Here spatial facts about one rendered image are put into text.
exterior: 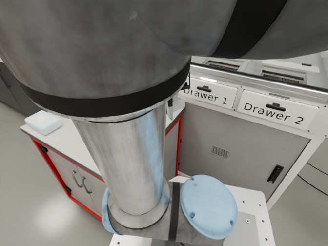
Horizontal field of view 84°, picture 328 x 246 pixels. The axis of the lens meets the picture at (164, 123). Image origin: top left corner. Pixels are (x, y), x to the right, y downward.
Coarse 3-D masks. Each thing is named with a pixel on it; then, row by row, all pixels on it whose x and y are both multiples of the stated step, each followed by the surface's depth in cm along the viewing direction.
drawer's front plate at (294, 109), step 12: (252, 96) 81; (264, 96) 79; (240, 108) 87; (252, 108) 84; (264, 108) 81; (288, 108) 76; (300, 108) 74; (312, 108) 72; (276, 120) 82; (288, 120) 79; (300, 120) 76
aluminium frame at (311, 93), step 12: (192, 72) 91; (204, 72) 89; (216, 72) 85; (228, 72) 83; (240, 72) 81; (240, 84) 83; (252, 84) 80; (264, 84) 77; (276, 84) 75; (288, 84) 74; (300, 84) 72; (300, 96) 73; (312, 96) 71; (324, 96) 69
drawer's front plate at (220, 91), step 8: (192, 80) 92; (200, 80) 91; (192, 88) 95; (208, 88) 90; (216, 88) 88; (224, 88) 86; (232, 88) 84; (192, 96) 97; (200, 96) 95; (216, 96) 90; (224, 96) 88; (232, 96) 86; (216, 104) 93; (224, 104) 90; (232, 104) 88
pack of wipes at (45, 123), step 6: (36, 114) 89; (42, 114) 89; (48, 114) 89; (30, 120) 86; (36, 120) 86; (42, 120) 85; (48, 120) 86; (54, 120) 86; (60, 120) 87; (30, 126) 87; (36, 126) 83; (42, 126) 82; (48, 126) 83; (54, 126) 85; (42, 132) 82; (48, 132) 84
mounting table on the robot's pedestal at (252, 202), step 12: (180, 180) 65; (240, 192) 62; (252, 192) 62; (240, 204) 58; (252, 204) 58; (264, 204) 58; (264, 216) 55; (264, 228) 53; (120, 240) 50; (132, 240) 50; (264, 240) 50
